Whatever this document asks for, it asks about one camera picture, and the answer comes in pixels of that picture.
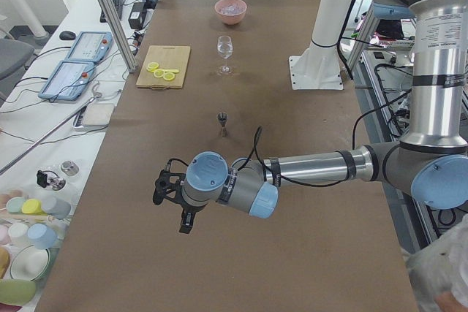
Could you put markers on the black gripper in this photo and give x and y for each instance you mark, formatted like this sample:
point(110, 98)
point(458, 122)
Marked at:
point(190, 208)

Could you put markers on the steel double jigger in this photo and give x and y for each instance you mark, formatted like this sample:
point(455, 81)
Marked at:
point(222, 119)

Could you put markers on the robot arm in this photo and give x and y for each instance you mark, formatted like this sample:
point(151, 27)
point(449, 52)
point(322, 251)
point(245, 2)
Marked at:
point(428, 163)

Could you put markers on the clear wine glass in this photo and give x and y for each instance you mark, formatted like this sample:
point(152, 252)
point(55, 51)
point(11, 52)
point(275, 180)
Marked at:
point(225, 50)

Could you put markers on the pink bowl of ice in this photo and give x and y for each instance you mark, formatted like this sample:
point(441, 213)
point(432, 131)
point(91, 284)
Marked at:
point(230, 12)

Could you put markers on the steel weight cylinder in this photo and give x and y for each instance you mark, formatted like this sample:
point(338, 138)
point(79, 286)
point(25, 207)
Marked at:
point(69, 168)

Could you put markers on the white square box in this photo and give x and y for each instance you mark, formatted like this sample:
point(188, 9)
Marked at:
point(98, 114)

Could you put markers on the light blue plastic cup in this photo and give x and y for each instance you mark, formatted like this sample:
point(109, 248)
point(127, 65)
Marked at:
point(42, 236)

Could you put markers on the middle lemon slice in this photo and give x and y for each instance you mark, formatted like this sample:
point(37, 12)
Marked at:
point(158, 73)

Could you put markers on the bamboo cutting board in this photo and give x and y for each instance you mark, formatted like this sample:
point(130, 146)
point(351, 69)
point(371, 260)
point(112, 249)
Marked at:
point(168, 57)

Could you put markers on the far lemon slice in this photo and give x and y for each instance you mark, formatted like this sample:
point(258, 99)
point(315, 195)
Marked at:
point(152, 66)

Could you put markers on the yellow plastic cup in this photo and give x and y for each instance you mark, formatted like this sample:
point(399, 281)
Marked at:
point(32, 207)

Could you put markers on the white green-rimmed plate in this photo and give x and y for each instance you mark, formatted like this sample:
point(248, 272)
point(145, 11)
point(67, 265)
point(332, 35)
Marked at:
point(30, 264)

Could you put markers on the long metal rod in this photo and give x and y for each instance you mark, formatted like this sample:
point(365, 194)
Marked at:
point(97, 95)

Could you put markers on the near blue teach pendant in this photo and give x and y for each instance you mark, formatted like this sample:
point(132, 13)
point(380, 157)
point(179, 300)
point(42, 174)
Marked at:
point(68, 81)

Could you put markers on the blue teach pendant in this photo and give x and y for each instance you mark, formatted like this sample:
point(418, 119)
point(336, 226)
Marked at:
point(68, 81)
point(90, 46)

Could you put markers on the far blue teach pendant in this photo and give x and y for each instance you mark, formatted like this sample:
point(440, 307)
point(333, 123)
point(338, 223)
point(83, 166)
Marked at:
point(90, 46)

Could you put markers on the black power adapter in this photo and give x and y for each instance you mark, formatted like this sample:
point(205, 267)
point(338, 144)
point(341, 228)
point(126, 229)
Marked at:
point(137, 15)

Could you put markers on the black computer mouse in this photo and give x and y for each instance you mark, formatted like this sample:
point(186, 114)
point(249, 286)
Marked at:
point(67, 35)

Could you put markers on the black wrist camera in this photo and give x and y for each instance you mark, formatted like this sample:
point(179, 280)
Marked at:
point(163, 188)

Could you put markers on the lemon slice near handle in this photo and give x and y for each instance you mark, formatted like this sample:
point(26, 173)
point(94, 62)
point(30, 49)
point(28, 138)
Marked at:
point(168, 76)

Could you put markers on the aluminium frame post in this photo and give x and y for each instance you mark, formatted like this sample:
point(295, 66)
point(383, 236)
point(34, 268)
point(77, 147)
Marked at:
point(118, 33)

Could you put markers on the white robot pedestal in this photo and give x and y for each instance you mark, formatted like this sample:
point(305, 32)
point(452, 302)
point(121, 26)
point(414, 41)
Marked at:
point(318, 68)

